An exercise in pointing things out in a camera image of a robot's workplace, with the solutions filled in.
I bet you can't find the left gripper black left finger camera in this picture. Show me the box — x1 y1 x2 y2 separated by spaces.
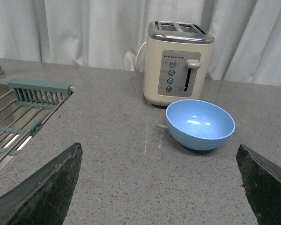
0 143 82 225

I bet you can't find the blue bowl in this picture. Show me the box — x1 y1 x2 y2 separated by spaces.
165 99 236 151

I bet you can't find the cream two-slot toaster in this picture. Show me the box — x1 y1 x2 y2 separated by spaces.
143 21 215 106

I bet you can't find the white curtain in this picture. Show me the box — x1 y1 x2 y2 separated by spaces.
0 0 281 86

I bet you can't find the stainless steel sink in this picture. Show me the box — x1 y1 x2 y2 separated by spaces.
0 77 73 182

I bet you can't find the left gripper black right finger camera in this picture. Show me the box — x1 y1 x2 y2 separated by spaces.
236 144 281 225

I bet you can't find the green sink drying rack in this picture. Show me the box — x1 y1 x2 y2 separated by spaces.
0 78 76 173

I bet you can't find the white toaster power cable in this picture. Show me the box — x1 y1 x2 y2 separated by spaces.
135 41 148 72

